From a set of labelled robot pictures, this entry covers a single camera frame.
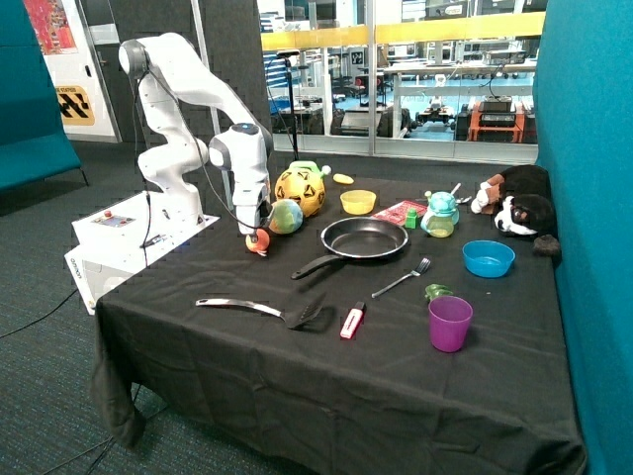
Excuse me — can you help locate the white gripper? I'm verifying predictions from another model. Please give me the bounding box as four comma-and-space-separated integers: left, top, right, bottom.
232, 185, 273, 236

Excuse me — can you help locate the yellow black soccer ball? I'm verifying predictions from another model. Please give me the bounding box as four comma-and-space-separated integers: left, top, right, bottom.
274, 168, 325, 217

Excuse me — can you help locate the small orange yellow ball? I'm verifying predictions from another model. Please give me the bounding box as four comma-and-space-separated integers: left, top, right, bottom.
245, 229, 270, 256

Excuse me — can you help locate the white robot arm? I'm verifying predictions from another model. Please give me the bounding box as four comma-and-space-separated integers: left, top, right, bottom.
119, 33, 273, 240

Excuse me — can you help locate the pastel plush ball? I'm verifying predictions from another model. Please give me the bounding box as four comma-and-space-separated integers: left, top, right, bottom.
269, 199, 304, 235

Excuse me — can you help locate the green toy watering can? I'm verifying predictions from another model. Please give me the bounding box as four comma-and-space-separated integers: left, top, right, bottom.
289, 160, 331, 178

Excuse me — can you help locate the yellow toy lemon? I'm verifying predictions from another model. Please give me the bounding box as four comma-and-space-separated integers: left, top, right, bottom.
332, 173, 354, 185

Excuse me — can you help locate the yellow plastic bowl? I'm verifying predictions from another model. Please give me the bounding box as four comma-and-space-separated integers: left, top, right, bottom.
340, 190, 377, 216

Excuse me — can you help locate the black frying pan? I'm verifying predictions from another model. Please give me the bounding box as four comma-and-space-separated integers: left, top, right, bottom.
291, 217, 409, 280

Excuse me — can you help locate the black slotted spatula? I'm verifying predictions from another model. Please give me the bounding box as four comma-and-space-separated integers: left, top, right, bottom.
195, 293, 326, 330

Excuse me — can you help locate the red patterned card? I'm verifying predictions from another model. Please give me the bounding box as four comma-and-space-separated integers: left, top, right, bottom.
373, 200, 427, 226

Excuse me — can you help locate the white robot control box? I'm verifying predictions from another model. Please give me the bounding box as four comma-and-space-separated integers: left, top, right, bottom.
65, 191, 218, 315

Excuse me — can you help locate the green building block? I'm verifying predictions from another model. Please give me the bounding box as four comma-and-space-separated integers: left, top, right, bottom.
405, 208, 418, 230

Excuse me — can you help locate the silver fork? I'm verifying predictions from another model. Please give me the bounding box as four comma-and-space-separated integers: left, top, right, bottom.
371, 257, 431, 299

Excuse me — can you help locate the teal baby sippy cup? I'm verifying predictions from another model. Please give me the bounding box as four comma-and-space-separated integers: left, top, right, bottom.
420, 191, 460, 238

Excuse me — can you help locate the black tablecloth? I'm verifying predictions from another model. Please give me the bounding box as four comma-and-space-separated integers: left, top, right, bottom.
93, 183, 588, 474

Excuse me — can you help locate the yellow black sign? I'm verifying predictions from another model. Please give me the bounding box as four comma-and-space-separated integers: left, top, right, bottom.
55, 85, 95, 127

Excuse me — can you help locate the green toy pepper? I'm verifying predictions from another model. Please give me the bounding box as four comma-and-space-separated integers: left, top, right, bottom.
424, 284, 453, 302

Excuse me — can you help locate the teal sofa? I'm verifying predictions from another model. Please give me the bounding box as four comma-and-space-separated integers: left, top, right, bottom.
1, 0, 82, 190

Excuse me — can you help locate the purple plastic cup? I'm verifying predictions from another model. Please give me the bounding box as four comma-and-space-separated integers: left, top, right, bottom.
428, 296, 474, 353

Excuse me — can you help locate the blue plastic bowl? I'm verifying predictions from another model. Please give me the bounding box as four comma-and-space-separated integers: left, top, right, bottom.
462, 240, 515, 278

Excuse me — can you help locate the red poster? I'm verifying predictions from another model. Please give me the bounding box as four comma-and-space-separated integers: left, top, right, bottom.
23, 0, 78, 56

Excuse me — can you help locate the plush dog toy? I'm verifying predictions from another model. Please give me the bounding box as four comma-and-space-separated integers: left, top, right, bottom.
471, 164, 562, 258

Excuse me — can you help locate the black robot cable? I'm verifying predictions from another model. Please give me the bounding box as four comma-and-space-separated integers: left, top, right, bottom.
131, 68, 238, 268

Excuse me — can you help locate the teal partition wall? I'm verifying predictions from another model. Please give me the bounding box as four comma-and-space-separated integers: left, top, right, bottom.
534, 1, 632, 474

